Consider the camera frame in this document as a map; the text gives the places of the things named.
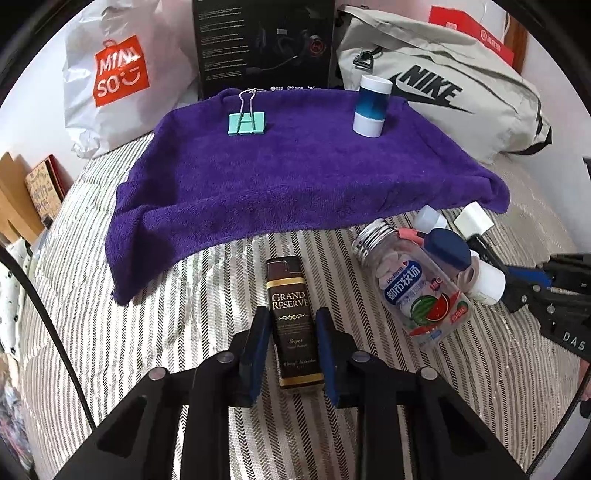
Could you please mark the grey sports bag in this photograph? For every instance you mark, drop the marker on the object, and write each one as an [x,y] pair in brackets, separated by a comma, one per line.
[443,92]

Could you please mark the red box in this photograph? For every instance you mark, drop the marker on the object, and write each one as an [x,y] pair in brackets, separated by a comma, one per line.
[480,32]

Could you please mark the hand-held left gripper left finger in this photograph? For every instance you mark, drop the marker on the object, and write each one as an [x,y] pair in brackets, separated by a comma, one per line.
[258,353]

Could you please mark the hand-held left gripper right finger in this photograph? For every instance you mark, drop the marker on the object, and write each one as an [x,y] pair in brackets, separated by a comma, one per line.
[326,355]

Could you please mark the clear candy bottle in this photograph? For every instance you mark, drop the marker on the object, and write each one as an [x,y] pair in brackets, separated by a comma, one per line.
[411,286]

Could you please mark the black rectangular lighter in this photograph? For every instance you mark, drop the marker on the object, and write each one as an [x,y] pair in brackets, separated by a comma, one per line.
[295,323]

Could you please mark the teal binder clip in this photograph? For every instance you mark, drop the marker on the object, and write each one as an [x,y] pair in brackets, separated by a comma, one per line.
[247,121]

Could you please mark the white shopping bag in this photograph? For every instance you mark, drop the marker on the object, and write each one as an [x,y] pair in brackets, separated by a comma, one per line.
[111,83]

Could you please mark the black headset box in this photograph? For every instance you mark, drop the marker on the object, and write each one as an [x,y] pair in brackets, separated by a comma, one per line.
[265,44]

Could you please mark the pink tube pen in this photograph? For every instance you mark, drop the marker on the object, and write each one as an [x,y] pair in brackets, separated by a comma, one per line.
[411,234]

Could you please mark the dark blue cap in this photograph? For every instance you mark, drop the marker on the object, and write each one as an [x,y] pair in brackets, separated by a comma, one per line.
[450,247]

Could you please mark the white dotted cloth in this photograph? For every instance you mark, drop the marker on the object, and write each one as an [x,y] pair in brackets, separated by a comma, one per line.
[11,295]

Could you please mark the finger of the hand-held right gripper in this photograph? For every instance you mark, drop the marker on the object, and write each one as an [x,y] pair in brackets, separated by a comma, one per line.
[528,275]
[524,300]

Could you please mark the white USB night light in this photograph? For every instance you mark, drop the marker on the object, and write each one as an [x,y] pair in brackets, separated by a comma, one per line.
[431,218]

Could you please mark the striped bedspread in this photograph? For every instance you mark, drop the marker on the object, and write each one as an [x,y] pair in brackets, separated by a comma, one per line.
[184,332]

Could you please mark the printed kraft box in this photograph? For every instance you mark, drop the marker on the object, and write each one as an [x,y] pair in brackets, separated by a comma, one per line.
[44,187]

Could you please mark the brown cardboard box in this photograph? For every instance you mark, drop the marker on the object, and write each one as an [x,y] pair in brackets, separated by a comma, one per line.
[16,203]

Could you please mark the blue and white canister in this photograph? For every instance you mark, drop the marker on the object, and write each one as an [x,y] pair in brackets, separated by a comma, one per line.
[371,106]

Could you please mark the white charger adapter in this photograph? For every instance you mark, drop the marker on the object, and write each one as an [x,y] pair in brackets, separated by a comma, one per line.
[473,219]

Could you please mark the small white cylinder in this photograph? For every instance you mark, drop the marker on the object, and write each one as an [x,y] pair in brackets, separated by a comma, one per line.
[490,282]

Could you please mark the purple towel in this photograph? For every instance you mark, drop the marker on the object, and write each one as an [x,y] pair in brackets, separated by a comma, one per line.
[286,175]

